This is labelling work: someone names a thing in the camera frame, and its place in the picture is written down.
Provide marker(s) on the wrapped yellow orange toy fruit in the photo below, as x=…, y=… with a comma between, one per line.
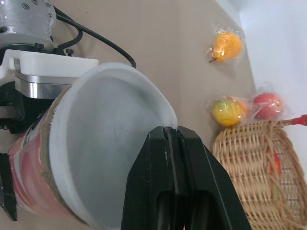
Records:
x=229, y=111

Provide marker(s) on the red and green toy vegetable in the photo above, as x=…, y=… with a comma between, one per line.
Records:
x=275, y=165

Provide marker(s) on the white tube lid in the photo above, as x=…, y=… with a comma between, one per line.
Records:
x=108, y=119

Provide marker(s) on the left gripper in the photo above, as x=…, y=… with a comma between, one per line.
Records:
x=14, y=112

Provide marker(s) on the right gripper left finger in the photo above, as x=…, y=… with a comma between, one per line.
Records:
x=148, y=182

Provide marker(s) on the wrapped orange toy pear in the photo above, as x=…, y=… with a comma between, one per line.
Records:
x=227, y=45

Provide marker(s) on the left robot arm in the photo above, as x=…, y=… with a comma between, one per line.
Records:
x=24, y=16

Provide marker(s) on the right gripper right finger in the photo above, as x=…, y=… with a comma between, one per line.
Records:
x=206, y=182

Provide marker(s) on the wrapped red toy apple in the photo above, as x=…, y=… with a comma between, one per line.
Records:
x=268, y=106

